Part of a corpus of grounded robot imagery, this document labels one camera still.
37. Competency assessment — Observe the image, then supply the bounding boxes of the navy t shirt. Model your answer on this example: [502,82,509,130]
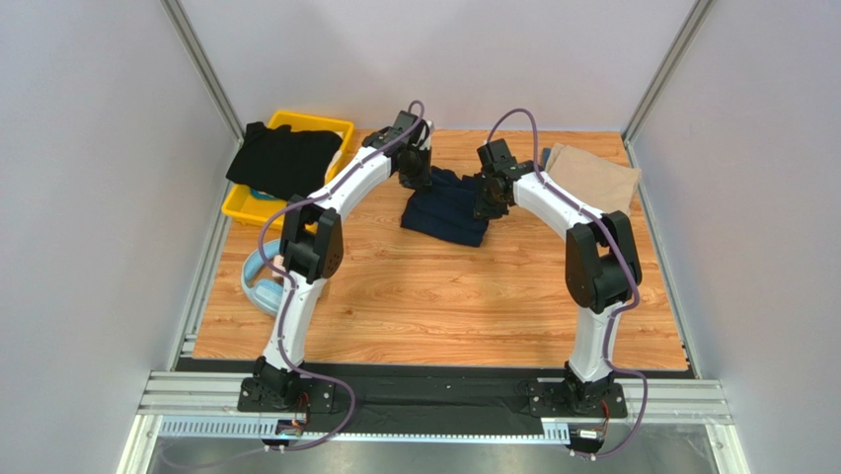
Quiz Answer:
[401,166,489,248]

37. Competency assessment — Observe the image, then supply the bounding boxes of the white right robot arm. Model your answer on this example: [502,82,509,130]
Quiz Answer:
[474,163,642,391]

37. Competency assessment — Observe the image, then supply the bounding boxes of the beige folded t shirt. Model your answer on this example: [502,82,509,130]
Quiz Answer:
[544,143,642,215]

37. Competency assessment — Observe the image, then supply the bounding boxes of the aluminium frame rail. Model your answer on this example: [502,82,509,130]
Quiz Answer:
[118,360,748,473]

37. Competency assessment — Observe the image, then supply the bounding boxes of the black t shirt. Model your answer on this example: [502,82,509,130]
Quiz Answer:
[226,121,343,200]

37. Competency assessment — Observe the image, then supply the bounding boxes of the light blue headphones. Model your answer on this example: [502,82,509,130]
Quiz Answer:
[240,250,284,317]

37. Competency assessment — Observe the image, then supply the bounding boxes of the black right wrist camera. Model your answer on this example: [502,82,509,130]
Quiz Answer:
[477,138,518,176]

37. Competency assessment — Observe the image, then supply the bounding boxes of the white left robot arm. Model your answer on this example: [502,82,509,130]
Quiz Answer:
[241,118,434,408]

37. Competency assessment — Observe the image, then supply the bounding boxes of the teal cloth in bin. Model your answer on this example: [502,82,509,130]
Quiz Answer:
[250,189,276,200]

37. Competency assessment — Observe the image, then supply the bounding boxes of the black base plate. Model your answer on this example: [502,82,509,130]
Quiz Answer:
[237,362,628,435]

